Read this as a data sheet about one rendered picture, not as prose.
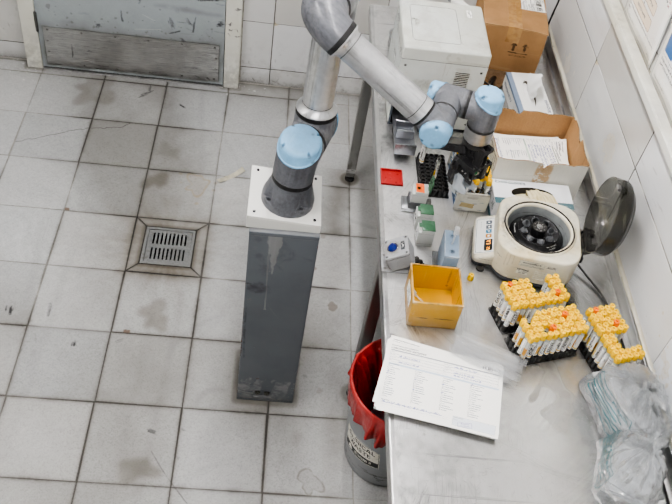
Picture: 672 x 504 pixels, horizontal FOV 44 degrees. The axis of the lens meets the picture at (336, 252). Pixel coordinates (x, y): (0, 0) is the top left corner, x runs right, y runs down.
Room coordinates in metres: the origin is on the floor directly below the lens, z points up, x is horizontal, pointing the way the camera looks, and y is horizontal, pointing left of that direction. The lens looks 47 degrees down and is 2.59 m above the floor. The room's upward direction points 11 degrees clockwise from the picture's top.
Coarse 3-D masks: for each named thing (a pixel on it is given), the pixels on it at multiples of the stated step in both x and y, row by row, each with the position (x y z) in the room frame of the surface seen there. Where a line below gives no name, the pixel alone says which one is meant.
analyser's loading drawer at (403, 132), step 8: (392, 112) 2.20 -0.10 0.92; (392, 120) 2.17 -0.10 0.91; (400, 120) 2.13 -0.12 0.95; (408, 120) 2.18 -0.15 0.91; (400, 128) 2.13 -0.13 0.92; (408, 128) 2.13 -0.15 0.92; (400, 136) 2.08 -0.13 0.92; (408, 136) 2.09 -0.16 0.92; (400, 144) 2.03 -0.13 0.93; (408, 144) 2.03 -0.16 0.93; (400, 152) 2.03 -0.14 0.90; (408, 152) 2.03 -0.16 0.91
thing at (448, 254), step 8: (448, 232) 1.65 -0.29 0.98; (448, 240) 1.62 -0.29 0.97; (456, 240) 1.62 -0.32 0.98; (440, 248) 1.63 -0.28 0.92; (448, 248) 1.59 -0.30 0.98; (456, 248) 1.59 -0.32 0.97; (432, 256) 1.63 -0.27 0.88; (440, 256) 1.60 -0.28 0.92; (448, 256) 1.56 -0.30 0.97; (456, 256) 1.56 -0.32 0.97; (432, 264) 1.60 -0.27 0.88; (440, 264) 1.57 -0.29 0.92; (448, 264) 1.56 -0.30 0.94; (456, 264) 1.56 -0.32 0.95
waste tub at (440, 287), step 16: (416, 272) 1.51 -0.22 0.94; (432, 272) 1.51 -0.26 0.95; (448, 272) 1.52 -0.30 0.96; (416, 288) 1.50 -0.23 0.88; (432, 288) 1.51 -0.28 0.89; (448, 288) 1.52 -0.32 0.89; (416, 304) 1.38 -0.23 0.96; (432, 304) 1.38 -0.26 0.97; (448, 304) 1.39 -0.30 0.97; (416, 320) 1.38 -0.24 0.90; (432, 320) 1.39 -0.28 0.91; (448, 320) 1.39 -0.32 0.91
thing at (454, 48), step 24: (408, 0) 2.45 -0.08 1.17; (408, 24) 2.31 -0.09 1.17; (432, 24) 2.34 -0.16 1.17; (456, 24) 2.37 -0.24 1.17; (480, 24) 2.39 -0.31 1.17; (408, 48) 2.20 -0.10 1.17; (432, 48) 2.21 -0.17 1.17; (456, 48) 2.23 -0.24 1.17; (480, 48) 2.26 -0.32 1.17; (408, 72) 2.20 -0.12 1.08; (432, 72) 2.21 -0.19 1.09; (456, 72) 2.22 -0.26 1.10; (480, 72) 2.23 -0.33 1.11; (456, 120) 2.22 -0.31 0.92
